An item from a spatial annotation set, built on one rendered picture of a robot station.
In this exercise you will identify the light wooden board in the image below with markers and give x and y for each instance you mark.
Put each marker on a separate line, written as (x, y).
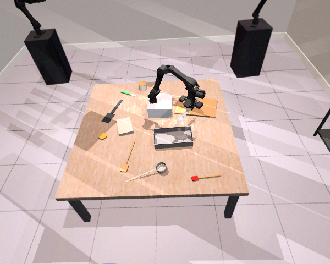
(207, 110)

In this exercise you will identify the wooden paddle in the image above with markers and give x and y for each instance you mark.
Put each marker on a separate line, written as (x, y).
(125, 166)

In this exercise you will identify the beige flat board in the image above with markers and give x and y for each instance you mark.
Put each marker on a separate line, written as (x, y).
(124, 126)

